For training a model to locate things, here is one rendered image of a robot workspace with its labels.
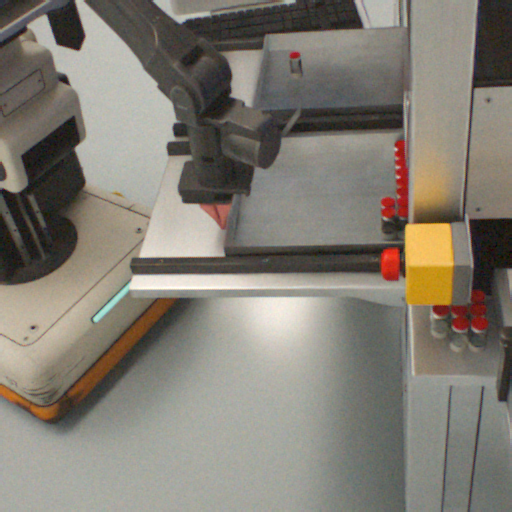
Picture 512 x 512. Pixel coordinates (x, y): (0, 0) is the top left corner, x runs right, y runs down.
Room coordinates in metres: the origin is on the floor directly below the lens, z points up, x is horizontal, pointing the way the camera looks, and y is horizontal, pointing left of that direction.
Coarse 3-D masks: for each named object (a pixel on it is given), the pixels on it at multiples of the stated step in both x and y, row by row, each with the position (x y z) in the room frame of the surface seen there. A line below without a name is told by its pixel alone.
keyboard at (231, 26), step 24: (312, 0) 1.70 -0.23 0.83; (336, 0) 1.68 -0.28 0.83; (192, 24) 1.69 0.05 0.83; (216, 24) 1.67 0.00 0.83; (240, 24) 1.65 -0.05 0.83; (264, 24) 1.65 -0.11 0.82; (288, 24) 1.61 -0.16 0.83; (312, 24) 1.59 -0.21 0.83; (336, 24) 1.59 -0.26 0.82; (360, 24) 1.58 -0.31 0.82
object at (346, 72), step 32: (320, 32) 1.40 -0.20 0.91; (352, 32) 1.38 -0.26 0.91; (384, 32) 1.37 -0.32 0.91; (288, 64) 1.36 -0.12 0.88; (320, 64) 1.34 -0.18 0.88; (352, 64) 1.32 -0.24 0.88; (384, 64) 1.30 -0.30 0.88; (256, 96) 1.23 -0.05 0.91; (288, 96) 1.25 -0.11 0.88; (320, 96) 1.23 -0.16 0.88; (352, 96) 1.21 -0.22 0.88; (384, 96) 1.19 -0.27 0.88
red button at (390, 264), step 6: (384, 252) 0.68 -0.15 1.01; (390, 252) 0.67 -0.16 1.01; (396, 252) 0.67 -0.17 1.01; (384, 258) 0.67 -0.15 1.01; (390, 258) 0.66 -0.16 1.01; (396, 258) 0.66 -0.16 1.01; (384, 264) 0.66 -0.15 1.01; (390, 264) 0.66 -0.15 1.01; (396, 264) 0.66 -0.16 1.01; (402, 264) 0.67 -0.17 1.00; (384, 270) 0.66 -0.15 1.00; (390, 270) 0.65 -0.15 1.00; (396, 270) 0.65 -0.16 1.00; (384, 276) 0.66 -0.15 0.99; (390, 276) 0.65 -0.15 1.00; (396, 276) 0.65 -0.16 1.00
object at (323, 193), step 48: (288, 144) 1.08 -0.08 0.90; (336, 144) 1.06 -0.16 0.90; (384, 144) 1.04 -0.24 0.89; (288, 192) 0.98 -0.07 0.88; (336, 192) 0.96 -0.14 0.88; (384, 192) 0.94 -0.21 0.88; (240, 240) 0.89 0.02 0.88; (288, 240) 0.87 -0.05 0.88; (336, 240) 0.85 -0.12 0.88; (384, 240) 0.83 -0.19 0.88
